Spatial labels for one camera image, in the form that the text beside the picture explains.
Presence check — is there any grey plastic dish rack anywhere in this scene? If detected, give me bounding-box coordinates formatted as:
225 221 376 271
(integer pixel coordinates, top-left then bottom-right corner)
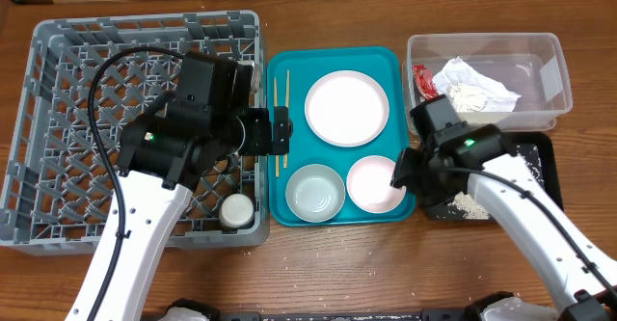
1 10 266 255

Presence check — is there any pink round bowl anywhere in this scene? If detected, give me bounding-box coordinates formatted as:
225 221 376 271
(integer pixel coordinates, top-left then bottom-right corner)
346 155 406 214

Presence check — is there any large white round plate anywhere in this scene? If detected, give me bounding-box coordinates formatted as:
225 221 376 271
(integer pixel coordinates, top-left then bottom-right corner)
305 70 389 147

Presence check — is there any grey-white round bowl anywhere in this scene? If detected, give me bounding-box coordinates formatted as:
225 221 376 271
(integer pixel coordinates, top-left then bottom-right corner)
284 164 346 224

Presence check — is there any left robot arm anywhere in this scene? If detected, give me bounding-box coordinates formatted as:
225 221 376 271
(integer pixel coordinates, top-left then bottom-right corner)
67 172 192 320

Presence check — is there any teal plastic serving tray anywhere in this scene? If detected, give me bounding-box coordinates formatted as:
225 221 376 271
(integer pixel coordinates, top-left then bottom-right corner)
267 46 416 227

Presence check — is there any clear plastic waste bin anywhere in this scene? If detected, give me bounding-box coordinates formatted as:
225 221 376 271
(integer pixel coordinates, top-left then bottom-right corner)
403 33 573 131

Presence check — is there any white paper cup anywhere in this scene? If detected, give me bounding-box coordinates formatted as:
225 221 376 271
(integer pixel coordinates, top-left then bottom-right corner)
219 194 255 228

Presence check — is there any rice pile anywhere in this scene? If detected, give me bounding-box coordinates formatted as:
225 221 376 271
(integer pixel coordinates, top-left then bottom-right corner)
446 144 545 221

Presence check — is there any right wooden chopstick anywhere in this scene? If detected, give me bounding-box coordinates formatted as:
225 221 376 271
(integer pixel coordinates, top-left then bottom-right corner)
283 69 290 169

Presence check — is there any white napkin waste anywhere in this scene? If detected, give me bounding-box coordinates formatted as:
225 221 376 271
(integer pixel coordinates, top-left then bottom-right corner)
432 57 522 113

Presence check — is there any black rectangular waste tray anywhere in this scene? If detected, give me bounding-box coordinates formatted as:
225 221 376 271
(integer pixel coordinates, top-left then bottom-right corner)
421 132 564 221

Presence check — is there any red snack wrapper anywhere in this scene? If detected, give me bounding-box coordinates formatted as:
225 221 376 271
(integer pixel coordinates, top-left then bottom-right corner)
412 65 440 100

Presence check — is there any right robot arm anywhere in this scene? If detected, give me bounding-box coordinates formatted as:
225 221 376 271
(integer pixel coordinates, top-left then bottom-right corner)
390 122 616 320

